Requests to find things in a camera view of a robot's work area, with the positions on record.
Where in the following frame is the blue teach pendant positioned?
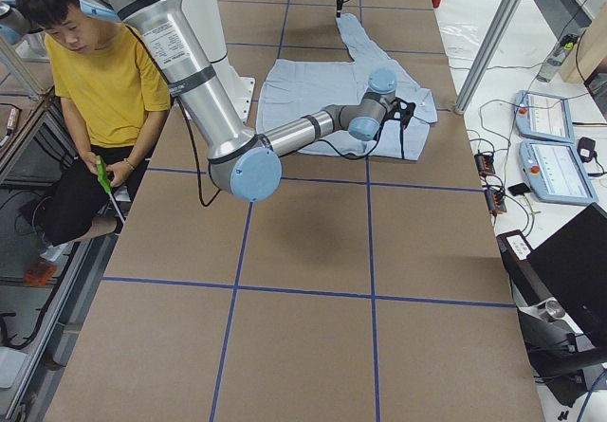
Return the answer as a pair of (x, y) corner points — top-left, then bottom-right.
(514, 90), (575, 143)
(519, 139), (598, 206)

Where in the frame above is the orange box on floor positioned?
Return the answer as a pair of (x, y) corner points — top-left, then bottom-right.
(23, 258), (57, 286)

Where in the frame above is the light blue button-up shirt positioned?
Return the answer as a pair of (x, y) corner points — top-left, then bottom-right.
(255, 14), (437, 161)

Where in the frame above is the person in yellow shirt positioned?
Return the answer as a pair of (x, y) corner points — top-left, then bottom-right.
(16, 0), (171, 247)

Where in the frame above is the far blue teach pendant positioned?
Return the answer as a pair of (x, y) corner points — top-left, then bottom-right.
(514, 90), (575, 143)

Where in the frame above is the green handled tool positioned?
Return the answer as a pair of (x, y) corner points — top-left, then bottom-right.
(97, 156), (112, 194)

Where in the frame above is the clear plastic bag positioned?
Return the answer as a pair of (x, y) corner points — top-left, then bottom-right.
(438, 22), (487, 61)

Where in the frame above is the black laptop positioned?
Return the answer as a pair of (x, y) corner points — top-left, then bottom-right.
(527, 203), (606, 346)

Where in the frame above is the near blue teach pendant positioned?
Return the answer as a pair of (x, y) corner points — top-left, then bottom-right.
(519, 139), (598, 206)

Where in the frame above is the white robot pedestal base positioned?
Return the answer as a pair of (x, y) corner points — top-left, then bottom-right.
(182, 0), (255, 122)

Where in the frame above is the aluminium frame post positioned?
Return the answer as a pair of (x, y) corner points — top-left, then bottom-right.
(453, 0), (521, 115)

